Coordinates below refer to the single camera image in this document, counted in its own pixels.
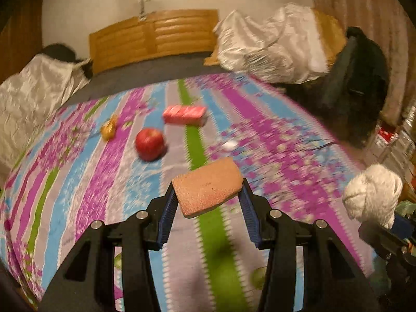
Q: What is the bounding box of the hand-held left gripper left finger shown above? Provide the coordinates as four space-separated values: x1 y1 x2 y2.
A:
39 185 179 312

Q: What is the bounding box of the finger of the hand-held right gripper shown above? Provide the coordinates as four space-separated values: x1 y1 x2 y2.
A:
359 214 413 261

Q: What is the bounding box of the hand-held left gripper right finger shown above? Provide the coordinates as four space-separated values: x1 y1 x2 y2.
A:
240 179 381 312

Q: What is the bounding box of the white cloth ball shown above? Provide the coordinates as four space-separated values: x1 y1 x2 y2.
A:
343 164 404 230

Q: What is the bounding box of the brown sponge with yellow base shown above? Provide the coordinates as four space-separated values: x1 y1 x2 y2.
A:
171 157 244 219

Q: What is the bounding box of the green plastic bag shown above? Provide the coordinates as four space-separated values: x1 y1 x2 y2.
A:
395 200 416 217

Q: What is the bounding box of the red apple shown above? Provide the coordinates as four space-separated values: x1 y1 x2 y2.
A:
135 128 167 161

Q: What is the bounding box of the stack of cardboard boxes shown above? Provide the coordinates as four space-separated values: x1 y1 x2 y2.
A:
364 104 416 183

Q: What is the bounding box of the floral striped bed sheet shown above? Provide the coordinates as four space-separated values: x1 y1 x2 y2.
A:
0 73 378 312

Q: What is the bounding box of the pink box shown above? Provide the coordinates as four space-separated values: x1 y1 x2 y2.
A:
162 105 209 127

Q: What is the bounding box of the golden toy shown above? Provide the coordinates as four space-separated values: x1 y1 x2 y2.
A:
100 114 118 141

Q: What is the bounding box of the grey mattress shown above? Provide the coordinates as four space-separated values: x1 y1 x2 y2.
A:
67 50 235 106

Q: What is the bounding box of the dark jacket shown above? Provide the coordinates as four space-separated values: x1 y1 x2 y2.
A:
322 27 391 144

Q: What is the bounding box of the white satin cloth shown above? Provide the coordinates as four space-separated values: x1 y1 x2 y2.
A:
0 55 92 170
213 3 329 84

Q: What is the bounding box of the wooden headboard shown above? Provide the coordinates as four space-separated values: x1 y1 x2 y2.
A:
88 9 219 75

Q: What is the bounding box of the black clothing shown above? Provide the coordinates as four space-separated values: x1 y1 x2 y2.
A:
41 43 80 62

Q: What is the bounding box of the yellow-brown cover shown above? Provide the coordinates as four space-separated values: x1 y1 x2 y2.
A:
312 9 347 66

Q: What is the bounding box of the pink curtain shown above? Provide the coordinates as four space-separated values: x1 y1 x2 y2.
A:
309 0 416 127

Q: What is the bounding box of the wooden wardrobe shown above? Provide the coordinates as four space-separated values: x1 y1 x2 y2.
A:
0 0 44 85

